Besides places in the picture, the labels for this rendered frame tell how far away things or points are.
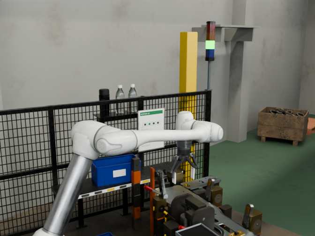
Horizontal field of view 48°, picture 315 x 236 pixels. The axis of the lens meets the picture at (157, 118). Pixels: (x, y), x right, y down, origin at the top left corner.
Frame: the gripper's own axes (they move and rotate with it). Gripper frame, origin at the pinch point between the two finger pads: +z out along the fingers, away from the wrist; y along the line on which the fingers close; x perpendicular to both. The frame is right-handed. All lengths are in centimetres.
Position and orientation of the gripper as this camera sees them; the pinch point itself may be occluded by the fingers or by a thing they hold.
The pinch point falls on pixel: (183, 179)
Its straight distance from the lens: 218.0
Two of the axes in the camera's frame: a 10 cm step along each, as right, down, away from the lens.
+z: 0.0, 9.7, 2.3
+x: -5.2, -2.0, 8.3
